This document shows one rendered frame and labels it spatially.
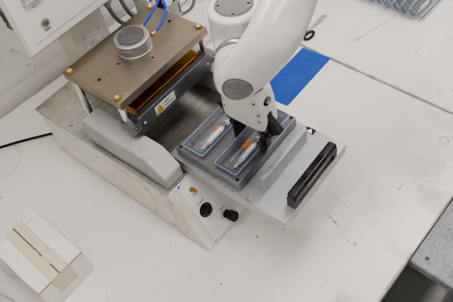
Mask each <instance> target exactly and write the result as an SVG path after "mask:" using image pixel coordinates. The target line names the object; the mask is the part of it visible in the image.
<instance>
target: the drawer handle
mask: <svg viewBox="0 0 453 302"><path fill-rule="evenodd" d="M336 156H337V147H336V144H335V143H333V142H328V143H327V144H326V145H325V146H324V147H323V149H322V150H321V152H320V153H319V154H318V155H317V156H316V158H315V159H314V160H313V162H312V163H311V164H310V165H309V166H308V168H307V169H306V170H305V172H304V173H303V174H302V175H301V176H300V178H299V179H298V180H297V182H296V183H295V184H294V185H293V186H292V188H291V189H290V190H289V192H288V193H287V197H286V200H287V205H289V206H290V207H292V208H294V209H297V207H298V206H299V199H300V198H301V196H302V195H303V194H304V193H305V191H306V190H307V188H308V187H309V186H310V185H311V184H312V182H313V181H314V179H315V178H316V177H317V176H318V175H319V173H320V172H321V171H322V169H323V168H324V167H325V165H326V164H327V163H328V161H329V160H330V159H331V158H332V159H335V158H336Z"/></svg>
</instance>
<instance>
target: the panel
mask: <svg viewBox="0 0 453 302"><path fill-rule="evenodd" d="M175 190H176V191H177V193H178V194H179V195H180V197H181V199H182V200H183V201H184V202H185V204H186V205H187V207H188V208H189V209H190V211H191V213H192V214H193V215H194V216H195V218H196V219H197V221H198V222H199V223H200V225H201V226H202V228H203V229H204V230H205V232H206V233H207V235H208V236H209V238H210V239H211V240H212V242H213V243H214V244H216V243H217V242H218V240H219V239H220V238H221V237H222V236H223V235H224V233H225V232H226V231H227V230H228V228H229V227H230V226H231V225H232V224H233V223H234V222H232V221H229V220H227V218H225V217H224V215H223V212H224V211H225V210H226V209H227V210H234V211H237V212H238V213H239V215H240V214H241V213H242V211H244V209H245V208H246V207H245V206H243V205H241V204H240V203H238V202H236V201H235V200H233V199H231V198H230V197H228V196H227V195H225V194H223V193H221V192H220V191H218V190H217V189H215V188H213V187H212V186H210V185H208V184H207V183H205V182H203V181H202V180H200V179H198V178H197V177H195V176H193V175H192V174H190V173H188V174H187V175H186V176H185V177H184V178H183V179H182V180H181V181H180V182H179V184H178V185H177V186H176V187H175ZM205 204H210V205H211V206H212V213H211V215H209V216H203V215H202V207H203V205H205Z"/></svg>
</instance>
